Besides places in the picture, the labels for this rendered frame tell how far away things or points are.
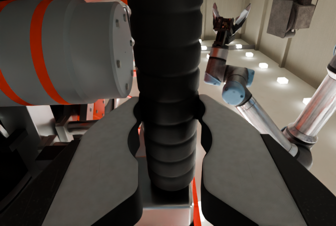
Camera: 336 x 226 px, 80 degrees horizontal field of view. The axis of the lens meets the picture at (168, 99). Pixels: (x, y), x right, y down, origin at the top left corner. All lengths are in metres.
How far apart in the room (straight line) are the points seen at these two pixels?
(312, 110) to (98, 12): 0.82
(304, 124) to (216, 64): 0.41
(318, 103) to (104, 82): 0.79
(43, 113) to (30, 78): 0.13
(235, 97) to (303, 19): 7.48
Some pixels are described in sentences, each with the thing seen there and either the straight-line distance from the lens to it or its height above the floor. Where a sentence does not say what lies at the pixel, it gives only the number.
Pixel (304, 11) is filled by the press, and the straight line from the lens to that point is 8.07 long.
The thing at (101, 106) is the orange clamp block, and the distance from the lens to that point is 0.63.
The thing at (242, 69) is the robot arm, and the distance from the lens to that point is 0.85.
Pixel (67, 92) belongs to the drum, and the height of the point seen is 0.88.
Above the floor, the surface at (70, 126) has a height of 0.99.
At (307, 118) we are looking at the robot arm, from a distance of 0.94.
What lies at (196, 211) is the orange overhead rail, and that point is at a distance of 3.10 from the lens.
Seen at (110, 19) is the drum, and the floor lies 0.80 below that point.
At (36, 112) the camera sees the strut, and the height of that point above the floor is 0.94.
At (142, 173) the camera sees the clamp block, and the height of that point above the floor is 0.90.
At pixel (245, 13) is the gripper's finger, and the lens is 0.94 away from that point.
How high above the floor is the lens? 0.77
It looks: 30 degrees up
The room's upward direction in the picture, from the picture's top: 178 degrees clockwise
